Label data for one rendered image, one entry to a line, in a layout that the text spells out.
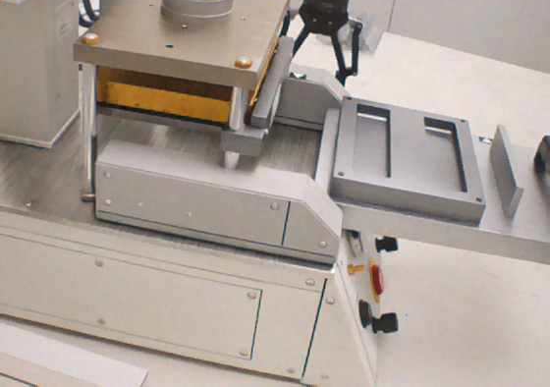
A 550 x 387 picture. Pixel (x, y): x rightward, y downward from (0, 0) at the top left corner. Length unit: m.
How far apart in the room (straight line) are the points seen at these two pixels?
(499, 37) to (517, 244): 2.59
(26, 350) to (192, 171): 0.25
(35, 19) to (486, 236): 0.54
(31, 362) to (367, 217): 0.37
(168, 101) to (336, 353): 0.32
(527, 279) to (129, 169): 0.65
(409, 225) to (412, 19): 2.61
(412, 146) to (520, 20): 2.51
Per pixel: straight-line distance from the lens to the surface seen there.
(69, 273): 0.79
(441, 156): 0.84
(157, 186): 0.69
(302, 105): 0.93
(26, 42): 0.81
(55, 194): 0.78
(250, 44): 0.70
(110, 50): 0.67
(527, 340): 0.99
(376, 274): 0.91
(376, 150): 0.82
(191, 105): 0.71
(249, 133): 0.67
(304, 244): 0.70
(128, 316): 0.80
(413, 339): 0.92
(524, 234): 0.77
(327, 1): 1.14
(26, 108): 0.85
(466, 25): 3.30
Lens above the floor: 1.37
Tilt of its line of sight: 32 degrees down
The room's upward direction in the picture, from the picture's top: 9 degrees clockwise
